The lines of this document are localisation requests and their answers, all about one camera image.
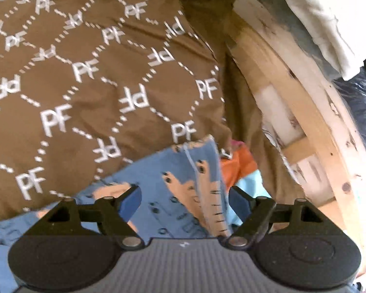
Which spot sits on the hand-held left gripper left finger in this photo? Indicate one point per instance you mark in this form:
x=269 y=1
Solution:
x=130 y=202

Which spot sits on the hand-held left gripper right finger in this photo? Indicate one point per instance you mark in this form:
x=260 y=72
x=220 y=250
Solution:
x=238 y=202

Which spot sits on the blue printed pants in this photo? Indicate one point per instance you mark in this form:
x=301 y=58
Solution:
x=158 y=186

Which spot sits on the multicolour bed sheet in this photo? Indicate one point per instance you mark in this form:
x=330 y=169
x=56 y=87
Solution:
x=238 y=164

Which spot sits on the brown patterned blanket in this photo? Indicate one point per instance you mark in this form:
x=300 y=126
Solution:
x=79 y=97

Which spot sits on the dark plastic bag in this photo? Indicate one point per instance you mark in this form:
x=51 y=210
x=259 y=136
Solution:
x=364 y=113

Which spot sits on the white hanging garment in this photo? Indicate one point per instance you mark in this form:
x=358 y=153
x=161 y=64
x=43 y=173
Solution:
x=323 y=21

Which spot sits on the wooden bed frame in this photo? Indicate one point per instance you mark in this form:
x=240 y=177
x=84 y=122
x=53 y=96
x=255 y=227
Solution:
x=292 y=97

